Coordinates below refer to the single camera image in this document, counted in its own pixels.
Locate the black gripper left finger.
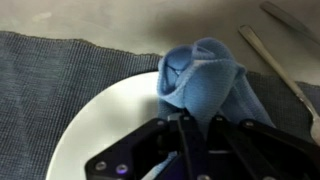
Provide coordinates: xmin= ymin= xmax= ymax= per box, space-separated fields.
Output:
xmin=85 ymin=114 xmax=207 ymax=180

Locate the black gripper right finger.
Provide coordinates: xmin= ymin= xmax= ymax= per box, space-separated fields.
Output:
xmin=209 ymin=116 xmax=320 ymax=180

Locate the blue towel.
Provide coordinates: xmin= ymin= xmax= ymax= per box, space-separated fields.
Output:
xmin=141 ymin=36 xmax=277 ymax=180

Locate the white round plate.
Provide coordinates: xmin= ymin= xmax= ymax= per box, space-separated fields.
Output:
xmin=46 ymin=72 xmax=158 ymax=180

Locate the dark blue placemat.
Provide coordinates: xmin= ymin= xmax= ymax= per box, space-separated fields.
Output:
xmin=0 ymin=30 xmax=320 ymax=180

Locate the silver knife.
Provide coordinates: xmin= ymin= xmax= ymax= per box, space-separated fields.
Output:
xmin=259 ymin=1 xmax=320 ymax=45

